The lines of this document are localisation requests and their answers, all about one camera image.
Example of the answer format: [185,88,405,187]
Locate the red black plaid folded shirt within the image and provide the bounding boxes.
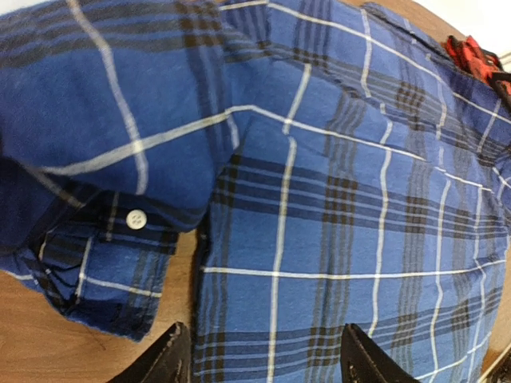
[442,35,510,111]

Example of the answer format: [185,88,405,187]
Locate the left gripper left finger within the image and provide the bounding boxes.
[109,322,191,383]

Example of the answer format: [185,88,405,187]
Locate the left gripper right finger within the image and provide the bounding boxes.
[339,324,415,383]

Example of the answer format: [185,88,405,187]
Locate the blue plaid long sleeve shirt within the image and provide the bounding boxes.
[1,1,510,382]

